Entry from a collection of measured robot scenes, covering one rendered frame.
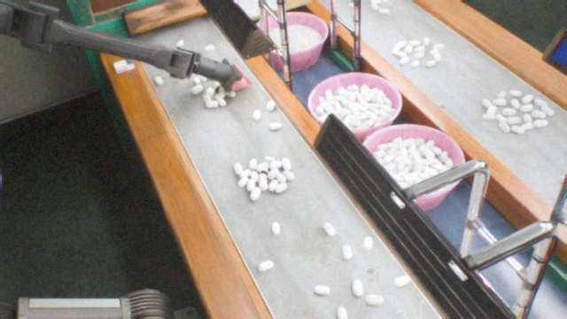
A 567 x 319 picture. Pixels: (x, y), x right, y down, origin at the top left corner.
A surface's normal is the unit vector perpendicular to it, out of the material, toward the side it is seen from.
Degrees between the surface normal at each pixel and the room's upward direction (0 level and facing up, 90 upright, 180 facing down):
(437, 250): 58
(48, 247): 0
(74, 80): 90
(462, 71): 0
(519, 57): 0
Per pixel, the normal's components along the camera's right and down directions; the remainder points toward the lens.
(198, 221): -0.08, -0.72
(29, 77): 0.45, 0.58
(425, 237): -0.81, -0.09
